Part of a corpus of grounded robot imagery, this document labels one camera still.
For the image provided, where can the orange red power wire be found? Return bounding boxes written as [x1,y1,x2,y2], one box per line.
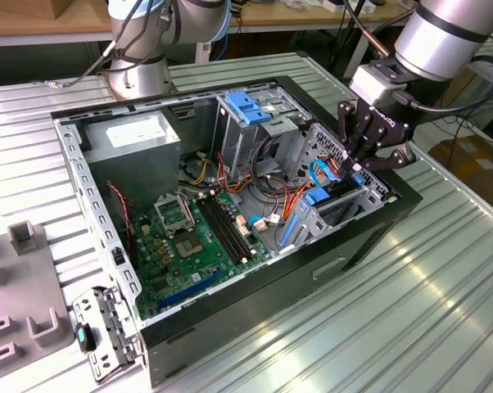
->
[322,153,351,178]

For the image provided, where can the black clip with blue mark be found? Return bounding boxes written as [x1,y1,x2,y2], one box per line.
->
[74,321,99,354]

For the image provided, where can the long wooden desk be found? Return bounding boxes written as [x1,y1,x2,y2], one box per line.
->
[0,0,419,48]

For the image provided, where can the grey disk bay cage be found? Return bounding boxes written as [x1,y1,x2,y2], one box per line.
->
[275,121,398,255]

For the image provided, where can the plain black cable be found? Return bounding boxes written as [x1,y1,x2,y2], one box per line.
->
[106,0,182,75]

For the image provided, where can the black cable with copper sleeve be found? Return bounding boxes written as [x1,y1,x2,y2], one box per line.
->
[342,0,393,58]

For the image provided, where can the black case fan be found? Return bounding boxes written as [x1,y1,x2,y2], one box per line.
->
[104,182,140,272]

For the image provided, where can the green motherboard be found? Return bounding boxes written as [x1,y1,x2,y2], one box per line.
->
[128,188,273,321]

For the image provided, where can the small cardboard box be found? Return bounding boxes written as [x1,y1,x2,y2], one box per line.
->
[25,0,74,20]

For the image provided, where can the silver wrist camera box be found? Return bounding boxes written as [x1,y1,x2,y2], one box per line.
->
[350,64,400,106]

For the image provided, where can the CPU socket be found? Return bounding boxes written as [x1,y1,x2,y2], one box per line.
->
[171,232,207,260]

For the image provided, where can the large flat cardboard box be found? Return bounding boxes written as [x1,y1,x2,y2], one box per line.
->
[427,136,493,196]

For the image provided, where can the orange yellow wire bundle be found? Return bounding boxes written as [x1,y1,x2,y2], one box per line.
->
[176,149,311,224]

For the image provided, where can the black plastic housing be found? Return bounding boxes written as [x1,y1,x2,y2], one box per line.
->
[167,104,198,120]

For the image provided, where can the grey parts rack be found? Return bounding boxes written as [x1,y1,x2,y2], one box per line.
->
[0,219,78,393]

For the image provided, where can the metal slat side table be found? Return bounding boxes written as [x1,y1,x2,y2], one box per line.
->
[469,34,493,91]

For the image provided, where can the black cable with metal plug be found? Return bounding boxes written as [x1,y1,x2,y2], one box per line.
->
[31,0,143,89]

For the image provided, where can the grey optical drive cage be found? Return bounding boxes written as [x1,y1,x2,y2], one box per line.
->
[210,87,314,183]

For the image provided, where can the black camera cable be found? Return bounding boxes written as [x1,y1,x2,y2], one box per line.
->
[392,55,493,114]

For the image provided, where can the blue expansion slot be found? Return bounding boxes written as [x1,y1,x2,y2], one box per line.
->
[156,268,226,311]

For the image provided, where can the blue drive cage latch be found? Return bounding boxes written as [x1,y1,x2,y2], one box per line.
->
[225,92,263,127]

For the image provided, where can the hard disk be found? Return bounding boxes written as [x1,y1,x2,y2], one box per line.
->
[278,174,364,251]

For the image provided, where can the metal slot retainer bracket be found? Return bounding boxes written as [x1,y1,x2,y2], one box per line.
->
[71,285,144,385]

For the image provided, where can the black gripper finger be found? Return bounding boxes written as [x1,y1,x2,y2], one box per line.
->
[351,146,417,174]
[337,101,361,178]

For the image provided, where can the black open PC case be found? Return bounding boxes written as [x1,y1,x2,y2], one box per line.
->
[49,75,424,389]

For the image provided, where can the black RAM slot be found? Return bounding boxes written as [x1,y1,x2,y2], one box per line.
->
[195,195,247,266]
[205,192,259,260]

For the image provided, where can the blue data wire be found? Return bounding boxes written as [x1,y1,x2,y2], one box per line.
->
[309,158,341,190]

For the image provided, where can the short blue board wire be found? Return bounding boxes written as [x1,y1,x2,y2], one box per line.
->
[246,212,283,233]

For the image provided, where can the red black fan wire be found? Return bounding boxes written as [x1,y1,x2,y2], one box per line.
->
[106,183,133,251]

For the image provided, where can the grey power supply unit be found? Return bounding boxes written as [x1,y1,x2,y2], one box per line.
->
[81,110,183,208]

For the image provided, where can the metal socket cover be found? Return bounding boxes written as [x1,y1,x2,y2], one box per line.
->
[152,192,197,237]

